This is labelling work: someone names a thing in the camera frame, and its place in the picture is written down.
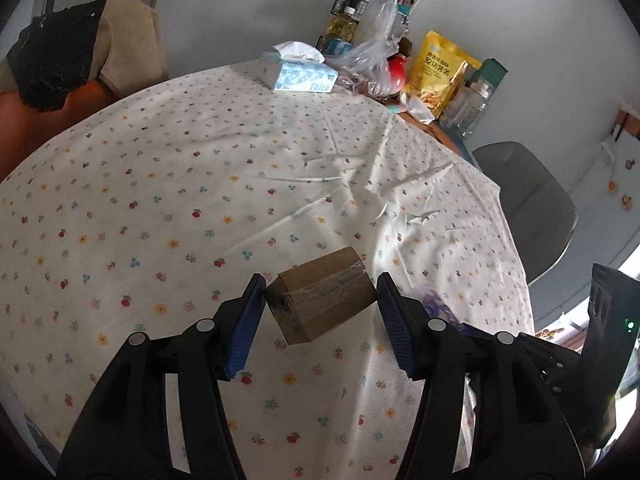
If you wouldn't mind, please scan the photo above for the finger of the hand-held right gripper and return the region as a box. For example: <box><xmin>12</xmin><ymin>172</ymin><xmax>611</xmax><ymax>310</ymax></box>
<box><xmin>515</xmin><ymin>332</ymin><xmax>588</xmax><ymax>397</ymax></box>

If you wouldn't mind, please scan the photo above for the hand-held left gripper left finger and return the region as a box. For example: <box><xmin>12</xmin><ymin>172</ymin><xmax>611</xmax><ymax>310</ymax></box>
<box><xmin>56</xmin><ymin>273</ymin><xmax>267</xmax><ymax>480</ymax></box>

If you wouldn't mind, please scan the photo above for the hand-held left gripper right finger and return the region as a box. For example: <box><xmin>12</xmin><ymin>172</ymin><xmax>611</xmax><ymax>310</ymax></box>
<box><xmin>376</xmin><ymin>272</ymin><xmax>586</xmax><ymax>480</ymax></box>

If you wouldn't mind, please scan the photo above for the purple plastic wrapper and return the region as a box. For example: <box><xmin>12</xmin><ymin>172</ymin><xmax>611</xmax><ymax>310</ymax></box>
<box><xmin>414</xmin><ymin>284</ymin><xmax>455</xmax><ymax>324</ymax></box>

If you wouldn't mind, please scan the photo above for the small taped cardboard box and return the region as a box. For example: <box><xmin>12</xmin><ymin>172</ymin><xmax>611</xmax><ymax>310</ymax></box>
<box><xmin>263</xmin><ymin>245</ymin><xmax>378</xmax><ymax>345</ymax></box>

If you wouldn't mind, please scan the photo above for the grey chair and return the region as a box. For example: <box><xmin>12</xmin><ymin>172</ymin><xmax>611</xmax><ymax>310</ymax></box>
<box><xmin>472</xmin><ymin>142</ymin><xmax>579</xmax><ymax>287</ymax></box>

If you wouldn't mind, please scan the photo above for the floral tablecloth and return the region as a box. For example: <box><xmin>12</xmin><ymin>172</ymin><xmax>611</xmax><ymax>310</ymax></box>
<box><xmin>0</xmin><ymin>57</ymin><xmax>534</xmax><ymax>480</ymax></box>

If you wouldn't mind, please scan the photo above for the clear glass jar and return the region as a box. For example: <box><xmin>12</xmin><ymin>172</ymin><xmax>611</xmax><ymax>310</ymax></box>
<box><xmin>439</xmin><ymin>77</ymin><xmax>494</xmax><ymax>137</ymax></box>

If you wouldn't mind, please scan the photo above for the yellow snack bag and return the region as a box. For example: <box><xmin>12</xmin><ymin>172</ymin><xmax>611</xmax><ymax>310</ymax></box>
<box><xmin>402</xmin><ymin>30</ymin><xmax>484</xmax><ymax>119</ymax></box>

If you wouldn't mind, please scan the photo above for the blue white tissue box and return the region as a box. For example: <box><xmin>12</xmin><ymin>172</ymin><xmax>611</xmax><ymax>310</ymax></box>
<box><xmin>258</xmin><ymin>40</ymin><xmax>339</xmax><ymax>94</ymax></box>

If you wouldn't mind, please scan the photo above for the green box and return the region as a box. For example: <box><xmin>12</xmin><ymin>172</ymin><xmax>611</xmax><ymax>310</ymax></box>
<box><xmin>465</xmin><ymin>57</ymin><xmax>509</xmax><ymax>92</ymax></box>

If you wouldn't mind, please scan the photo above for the clear plastic bag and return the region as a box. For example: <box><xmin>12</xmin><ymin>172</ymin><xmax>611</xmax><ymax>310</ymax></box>
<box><xmin>324</xmin><ymin>0</ymin><xmax>410</xmax><ymax>97</ymax></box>

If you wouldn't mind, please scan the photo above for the orange chair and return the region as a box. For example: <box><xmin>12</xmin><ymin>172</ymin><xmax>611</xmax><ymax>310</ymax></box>
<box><xmin>0</xmin><ymin>79</ymin><xmax>117</xmax><ymax>182</ymax></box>

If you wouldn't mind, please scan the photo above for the yellow oil bottle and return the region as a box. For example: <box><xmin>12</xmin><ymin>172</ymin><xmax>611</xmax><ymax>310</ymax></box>
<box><xmin>319</xmin><ymin>14</ymin><xmax>362</xmax><ymax>52</ymax></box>

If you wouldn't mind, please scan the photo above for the beige garment on chair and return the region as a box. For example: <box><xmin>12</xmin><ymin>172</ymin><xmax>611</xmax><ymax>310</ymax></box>
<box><xmin>96</xmin><ymin>0</ymin><xmax>170</xmax><ymax>99</ymax></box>

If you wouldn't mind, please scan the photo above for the black cloth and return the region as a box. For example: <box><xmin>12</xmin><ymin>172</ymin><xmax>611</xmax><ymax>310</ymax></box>
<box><xmin>9</xmin><ymin>0</ymin><xmax>109</xmax><ymax>112</ymax></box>

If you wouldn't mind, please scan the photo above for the black wire basket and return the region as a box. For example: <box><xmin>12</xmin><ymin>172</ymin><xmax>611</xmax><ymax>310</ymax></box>
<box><xmin>329</xmin><ymin>0</ymin><xmax>372</xmax><ymax>27</ymax></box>

